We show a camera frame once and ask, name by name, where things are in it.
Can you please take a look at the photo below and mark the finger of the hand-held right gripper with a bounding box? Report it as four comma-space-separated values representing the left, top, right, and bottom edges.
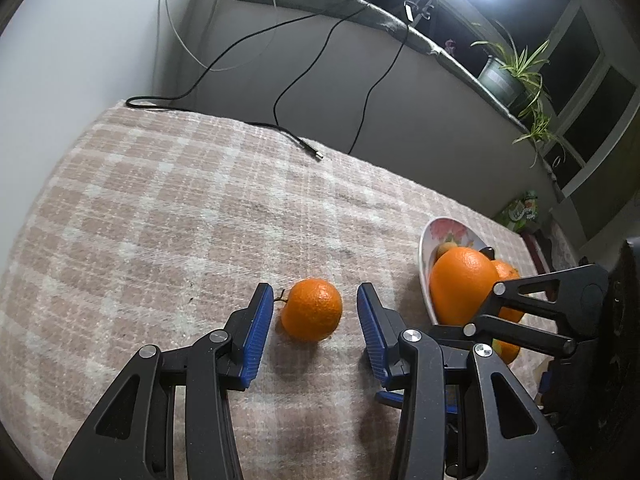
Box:
429, 263, 611, 359

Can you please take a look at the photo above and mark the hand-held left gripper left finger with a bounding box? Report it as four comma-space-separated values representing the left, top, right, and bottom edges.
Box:
52, 282, 275, 480

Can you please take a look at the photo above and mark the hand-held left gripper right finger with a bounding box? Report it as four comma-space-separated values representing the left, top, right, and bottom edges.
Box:
356, 282, 576, 480

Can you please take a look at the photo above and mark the small mandarin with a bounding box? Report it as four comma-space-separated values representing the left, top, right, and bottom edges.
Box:
492, 337, 522, 366
280, 278, 344, 343

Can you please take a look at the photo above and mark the medium orange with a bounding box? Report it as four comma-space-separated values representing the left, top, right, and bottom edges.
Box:
490, 259, 526, 325

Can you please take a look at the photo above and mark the large orange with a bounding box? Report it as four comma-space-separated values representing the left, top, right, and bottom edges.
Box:
429, 248, 502, 327

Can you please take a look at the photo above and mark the white floral plate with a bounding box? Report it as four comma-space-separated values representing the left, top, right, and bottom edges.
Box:
418, 217, 501, 327

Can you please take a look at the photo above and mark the green snack packet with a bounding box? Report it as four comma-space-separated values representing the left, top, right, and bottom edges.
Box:
495, 191, 543, 233

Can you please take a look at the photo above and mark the checked beige blanket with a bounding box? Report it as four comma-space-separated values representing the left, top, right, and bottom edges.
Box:
0, 100, 558, 480

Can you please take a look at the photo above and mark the potted spider plant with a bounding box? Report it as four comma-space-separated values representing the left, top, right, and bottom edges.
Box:
470, 22, 568, 168

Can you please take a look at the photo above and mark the black light stand clamp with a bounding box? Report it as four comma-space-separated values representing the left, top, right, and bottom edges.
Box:
402, 0, 446, 26

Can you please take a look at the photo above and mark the white window frame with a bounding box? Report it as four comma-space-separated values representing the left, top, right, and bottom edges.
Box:
530, 0, 640, 251

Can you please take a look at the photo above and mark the black cable with plug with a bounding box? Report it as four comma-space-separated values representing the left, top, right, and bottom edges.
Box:
272, 7, 361, 162

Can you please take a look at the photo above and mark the thin white cable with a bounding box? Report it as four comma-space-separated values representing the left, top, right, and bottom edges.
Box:
156, 0, 281, 72

